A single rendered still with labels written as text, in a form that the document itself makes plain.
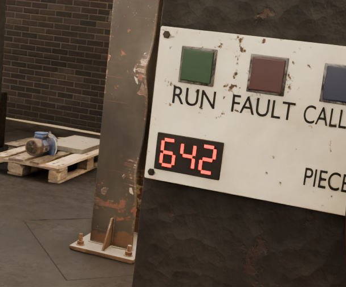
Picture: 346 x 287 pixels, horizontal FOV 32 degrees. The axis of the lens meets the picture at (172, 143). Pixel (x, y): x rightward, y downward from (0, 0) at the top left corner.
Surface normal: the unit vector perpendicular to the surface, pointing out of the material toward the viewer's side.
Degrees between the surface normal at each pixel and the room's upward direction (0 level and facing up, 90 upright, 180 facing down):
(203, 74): 90
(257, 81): 90
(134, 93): 91
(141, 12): 90
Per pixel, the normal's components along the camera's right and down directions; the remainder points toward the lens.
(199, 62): -0.32, 0.12
